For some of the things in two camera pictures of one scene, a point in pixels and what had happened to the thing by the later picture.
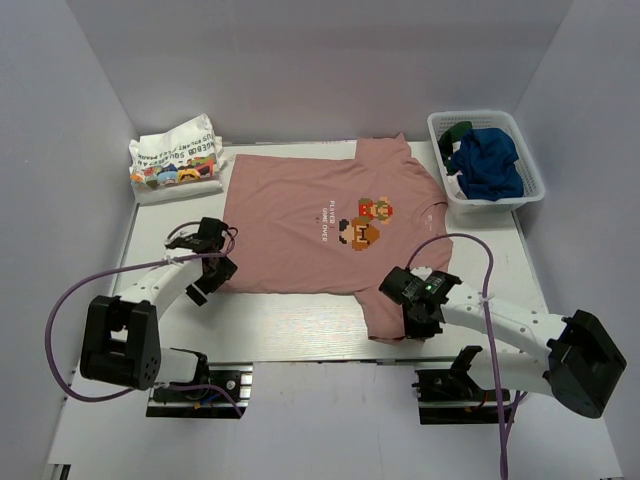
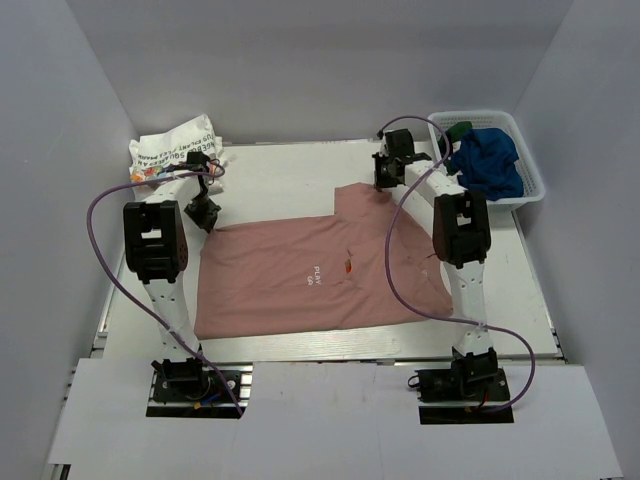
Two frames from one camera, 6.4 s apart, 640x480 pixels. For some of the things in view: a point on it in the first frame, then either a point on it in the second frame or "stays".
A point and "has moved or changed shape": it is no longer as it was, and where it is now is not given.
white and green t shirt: (449, 143) stays
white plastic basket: (533, 184) stays
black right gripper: (414, 331) to (381, 181)
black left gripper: (225, 270) to (208, 219)
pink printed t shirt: (337, 225) has moved or changed shape
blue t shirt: (485, 162) stays
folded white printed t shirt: (178, 162) stays
